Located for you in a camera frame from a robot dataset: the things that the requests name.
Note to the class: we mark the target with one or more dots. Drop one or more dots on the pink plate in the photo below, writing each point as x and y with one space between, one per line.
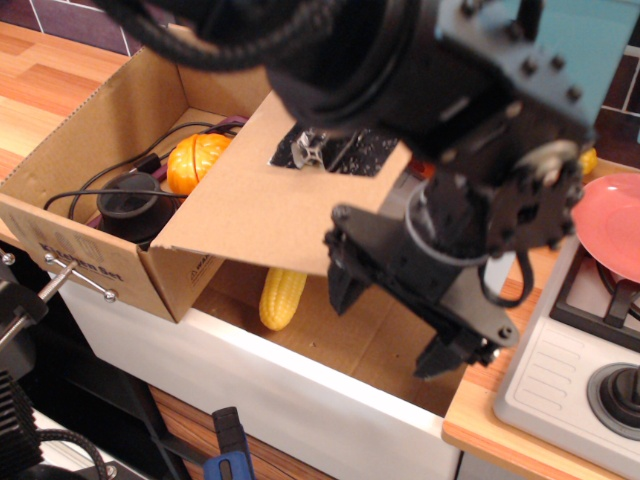
607 223

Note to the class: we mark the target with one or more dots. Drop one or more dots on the grey toy stove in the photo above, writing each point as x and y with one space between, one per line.
545 391

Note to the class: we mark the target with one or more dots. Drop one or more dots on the white toy sink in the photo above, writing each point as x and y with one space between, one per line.
336 392

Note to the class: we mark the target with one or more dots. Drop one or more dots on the brown cardboard kitchen set box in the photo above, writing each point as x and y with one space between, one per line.
248 211

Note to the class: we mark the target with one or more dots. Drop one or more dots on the teal box with black panel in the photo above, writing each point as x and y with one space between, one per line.
564 54

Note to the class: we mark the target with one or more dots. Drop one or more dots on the blue black clamp handle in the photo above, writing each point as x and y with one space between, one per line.
234 460

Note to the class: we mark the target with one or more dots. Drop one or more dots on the black round device with cable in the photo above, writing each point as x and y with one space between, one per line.
133 199

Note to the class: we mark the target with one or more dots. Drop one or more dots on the yellow toy corn on counter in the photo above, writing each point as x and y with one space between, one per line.
588 161

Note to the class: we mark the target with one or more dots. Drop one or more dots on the black stove knob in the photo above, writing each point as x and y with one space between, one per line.
613 396

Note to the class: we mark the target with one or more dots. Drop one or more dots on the red orange toy can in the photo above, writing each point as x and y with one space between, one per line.
415 173

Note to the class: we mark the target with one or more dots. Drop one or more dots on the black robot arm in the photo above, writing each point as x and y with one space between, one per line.
464 85

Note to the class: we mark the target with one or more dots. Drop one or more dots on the metal clamp with black body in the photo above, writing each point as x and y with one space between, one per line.
23 308

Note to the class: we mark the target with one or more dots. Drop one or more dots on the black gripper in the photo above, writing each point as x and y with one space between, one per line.
445 292

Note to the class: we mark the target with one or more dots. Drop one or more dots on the yellow toy corn in sink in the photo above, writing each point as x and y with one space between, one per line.
280 297

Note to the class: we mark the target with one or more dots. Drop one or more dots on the orange toy pumpkin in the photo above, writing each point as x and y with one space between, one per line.
191 160

